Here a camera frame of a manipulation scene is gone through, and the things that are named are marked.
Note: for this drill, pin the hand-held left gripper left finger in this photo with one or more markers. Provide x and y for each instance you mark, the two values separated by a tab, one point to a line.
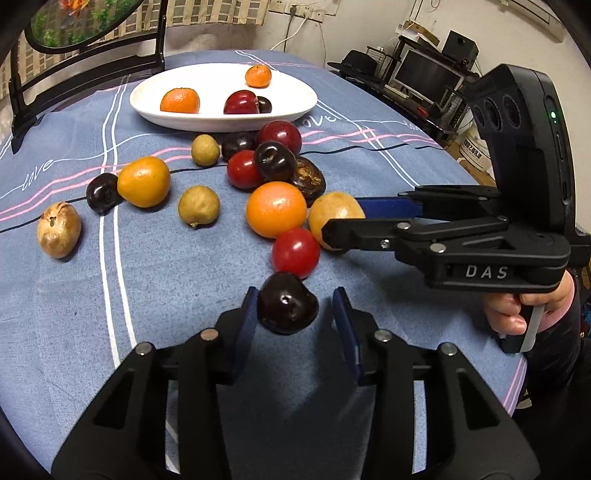
247	323

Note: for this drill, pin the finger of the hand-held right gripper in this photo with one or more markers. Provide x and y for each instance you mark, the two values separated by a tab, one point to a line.
388	206
360	235

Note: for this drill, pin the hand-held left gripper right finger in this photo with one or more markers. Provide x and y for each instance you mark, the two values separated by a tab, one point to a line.
344	327

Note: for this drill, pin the tan speckled round fruit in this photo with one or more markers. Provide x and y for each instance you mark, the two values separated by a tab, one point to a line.
334	210

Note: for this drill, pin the dark purple plum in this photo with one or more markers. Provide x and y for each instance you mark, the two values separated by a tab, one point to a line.
102	193
236	144
286	302
266	105

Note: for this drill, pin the red cherry tomato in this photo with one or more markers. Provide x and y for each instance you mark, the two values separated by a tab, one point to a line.
295	253
242	171

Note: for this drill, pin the dark wrinkled passion fruit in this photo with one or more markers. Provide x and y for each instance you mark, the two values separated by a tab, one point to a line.
310	180

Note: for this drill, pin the large mandarin orange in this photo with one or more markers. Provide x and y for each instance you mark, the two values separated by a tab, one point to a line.
276	209

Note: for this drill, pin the dark cherry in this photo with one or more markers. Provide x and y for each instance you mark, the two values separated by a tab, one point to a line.
275	160

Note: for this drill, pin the yellow-orange persimmon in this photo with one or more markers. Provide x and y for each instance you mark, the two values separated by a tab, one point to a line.
143	181

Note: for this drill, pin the small green-yellow longan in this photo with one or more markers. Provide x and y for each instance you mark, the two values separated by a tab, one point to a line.
205	149

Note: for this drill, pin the white oval plate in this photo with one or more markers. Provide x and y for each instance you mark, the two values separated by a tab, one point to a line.
212	87

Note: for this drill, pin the brown round fruit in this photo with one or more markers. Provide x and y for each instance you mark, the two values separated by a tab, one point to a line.
59	229

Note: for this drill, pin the person's right forearm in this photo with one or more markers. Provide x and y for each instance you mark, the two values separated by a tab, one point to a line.
563	350

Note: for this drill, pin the person's right hand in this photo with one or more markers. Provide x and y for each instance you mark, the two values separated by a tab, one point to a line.
505	316

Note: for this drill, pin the white plastic bucket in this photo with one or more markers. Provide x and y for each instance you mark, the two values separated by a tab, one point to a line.
475	150

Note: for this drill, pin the brown cardboard carton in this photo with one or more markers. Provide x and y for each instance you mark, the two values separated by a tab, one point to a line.
464	166

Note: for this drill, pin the blue striped tablecloth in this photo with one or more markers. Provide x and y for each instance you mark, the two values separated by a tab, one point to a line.
184	286

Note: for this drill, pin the black metal rack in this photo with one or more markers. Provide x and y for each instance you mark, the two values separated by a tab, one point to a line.
443	122

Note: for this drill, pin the black computer monitor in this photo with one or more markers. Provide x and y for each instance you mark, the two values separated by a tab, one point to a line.
427	74

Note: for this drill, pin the black speaker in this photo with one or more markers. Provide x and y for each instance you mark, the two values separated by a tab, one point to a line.
459	46

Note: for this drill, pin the black hat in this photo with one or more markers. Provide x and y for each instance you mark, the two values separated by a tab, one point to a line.
362	63

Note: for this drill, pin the white air conditioner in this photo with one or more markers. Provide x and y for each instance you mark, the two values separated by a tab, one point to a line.
535	14

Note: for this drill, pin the flat cardboard box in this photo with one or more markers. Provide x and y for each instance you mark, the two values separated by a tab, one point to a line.
422	32

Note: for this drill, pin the small mandarin orange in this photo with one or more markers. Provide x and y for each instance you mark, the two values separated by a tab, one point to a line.
180	100
257	76

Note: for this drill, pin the beige checked curtain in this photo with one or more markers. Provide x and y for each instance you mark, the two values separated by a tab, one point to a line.
217	11

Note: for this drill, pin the round goldfish picture black stand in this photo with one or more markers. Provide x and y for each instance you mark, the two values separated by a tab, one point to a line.
78	23

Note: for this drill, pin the white wall socket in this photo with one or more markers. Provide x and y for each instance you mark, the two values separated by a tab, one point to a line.
318	14
300	9
279	4

